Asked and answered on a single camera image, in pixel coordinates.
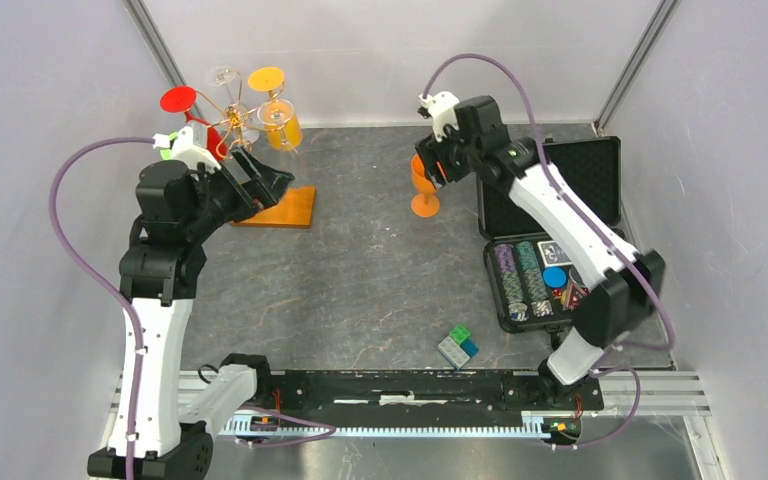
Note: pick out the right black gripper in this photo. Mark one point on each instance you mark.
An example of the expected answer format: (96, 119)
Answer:
(436, 150)

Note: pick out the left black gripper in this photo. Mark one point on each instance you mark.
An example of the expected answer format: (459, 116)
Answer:
(274, 182)

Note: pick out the orange plastic wine glass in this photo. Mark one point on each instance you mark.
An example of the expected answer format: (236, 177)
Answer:
(425, 203)

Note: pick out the clear champagne flute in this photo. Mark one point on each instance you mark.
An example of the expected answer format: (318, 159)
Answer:
(281, 125)

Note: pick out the green plastic wine glass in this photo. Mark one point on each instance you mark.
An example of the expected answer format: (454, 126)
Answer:
(163, 144)

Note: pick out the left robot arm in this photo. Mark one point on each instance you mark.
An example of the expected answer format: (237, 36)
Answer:
(182, 204)

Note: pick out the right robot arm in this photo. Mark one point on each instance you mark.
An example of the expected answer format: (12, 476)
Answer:
(469, 136)

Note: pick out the yellow plastic wine glass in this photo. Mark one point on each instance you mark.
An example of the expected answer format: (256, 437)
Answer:
(269, 80)

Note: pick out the clear wine glass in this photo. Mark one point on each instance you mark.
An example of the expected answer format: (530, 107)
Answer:
(224, 90)

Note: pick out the red plastic wine glass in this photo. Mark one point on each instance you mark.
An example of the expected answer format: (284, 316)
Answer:
(182, 99)

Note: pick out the blue round dealer chip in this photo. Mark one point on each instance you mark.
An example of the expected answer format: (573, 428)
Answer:
(554, 277)

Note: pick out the toy brick block stack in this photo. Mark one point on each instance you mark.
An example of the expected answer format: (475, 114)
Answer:
(458, 348)

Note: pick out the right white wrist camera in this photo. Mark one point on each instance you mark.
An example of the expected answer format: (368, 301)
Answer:
(440, 109)

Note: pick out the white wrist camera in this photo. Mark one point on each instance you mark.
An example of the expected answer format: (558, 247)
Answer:
(440, 109)
(190, 147)

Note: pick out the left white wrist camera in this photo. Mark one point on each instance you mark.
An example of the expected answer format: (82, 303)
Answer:
(190, 147)

